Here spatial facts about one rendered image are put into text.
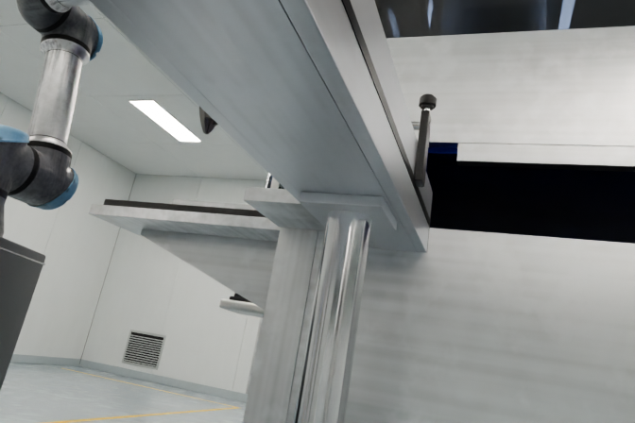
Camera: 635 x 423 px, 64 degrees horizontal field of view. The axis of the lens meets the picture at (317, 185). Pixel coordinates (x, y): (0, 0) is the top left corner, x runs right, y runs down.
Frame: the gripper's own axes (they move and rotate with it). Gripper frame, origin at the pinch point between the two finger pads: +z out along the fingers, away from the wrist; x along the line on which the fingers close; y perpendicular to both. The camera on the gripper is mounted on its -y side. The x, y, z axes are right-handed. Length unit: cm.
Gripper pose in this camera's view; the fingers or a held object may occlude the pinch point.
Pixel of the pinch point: (203, 127)
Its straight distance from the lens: 111.7
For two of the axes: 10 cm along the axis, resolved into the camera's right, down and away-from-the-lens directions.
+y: 9.4, 0.5, -3.4
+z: -1.6, 9.3, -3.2
